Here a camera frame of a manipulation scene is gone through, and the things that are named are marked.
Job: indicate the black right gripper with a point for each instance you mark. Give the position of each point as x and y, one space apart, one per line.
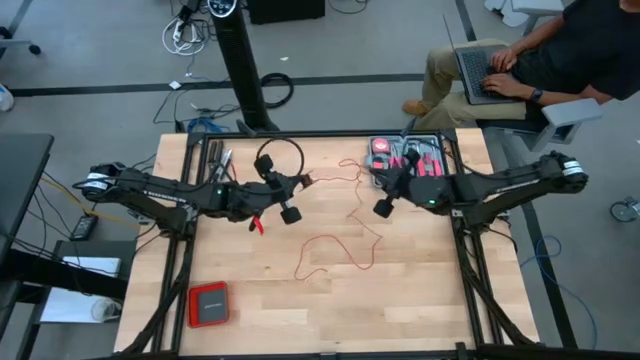
402 185

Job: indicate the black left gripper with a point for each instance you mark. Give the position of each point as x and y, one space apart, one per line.
270 192

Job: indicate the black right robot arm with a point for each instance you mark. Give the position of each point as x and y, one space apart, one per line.
500 185

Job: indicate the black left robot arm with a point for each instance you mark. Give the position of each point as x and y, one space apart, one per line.
150 192

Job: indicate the red tape measure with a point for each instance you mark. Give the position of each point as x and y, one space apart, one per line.
381 145

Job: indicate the grey tool kit case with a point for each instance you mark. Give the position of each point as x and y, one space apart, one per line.
395 145

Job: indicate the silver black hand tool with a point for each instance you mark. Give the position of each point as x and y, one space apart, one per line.
226 162

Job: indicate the black tower fan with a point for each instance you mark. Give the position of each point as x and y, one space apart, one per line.
240 60

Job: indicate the grey laptop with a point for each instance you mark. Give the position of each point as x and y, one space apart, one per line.
472 70

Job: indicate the red black portable drive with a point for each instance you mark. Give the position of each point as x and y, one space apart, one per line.
210 305

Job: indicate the small white adapter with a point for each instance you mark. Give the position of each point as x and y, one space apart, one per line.
175 85

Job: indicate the black wristwatch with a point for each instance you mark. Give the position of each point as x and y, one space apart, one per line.
536 95

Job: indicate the black box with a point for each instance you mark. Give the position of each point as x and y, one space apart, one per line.
285 10

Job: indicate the blue office chair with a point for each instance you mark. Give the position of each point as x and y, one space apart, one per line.
570 112

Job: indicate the black power adapter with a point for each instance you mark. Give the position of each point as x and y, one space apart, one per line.
84 227

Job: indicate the white office chair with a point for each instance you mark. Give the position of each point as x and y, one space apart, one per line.
535 6

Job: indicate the clear plastic cup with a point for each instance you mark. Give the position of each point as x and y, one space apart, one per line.
105 310

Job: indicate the grey chair caster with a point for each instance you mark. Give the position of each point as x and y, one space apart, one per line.
625 210

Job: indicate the person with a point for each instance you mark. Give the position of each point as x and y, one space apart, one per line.
590 45

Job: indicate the white board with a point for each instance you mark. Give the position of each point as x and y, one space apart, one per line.
65 305

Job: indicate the black desk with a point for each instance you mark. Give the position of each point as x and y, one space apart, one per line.
20 175

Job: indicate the black chair caster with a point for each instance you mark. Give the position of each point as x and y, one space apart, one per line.
34 49

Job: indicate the white shoe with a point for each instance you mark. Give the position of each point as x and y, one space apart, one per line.
5 97

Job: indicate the black table frame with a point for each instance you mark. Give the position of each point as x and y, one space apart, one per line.
325 134

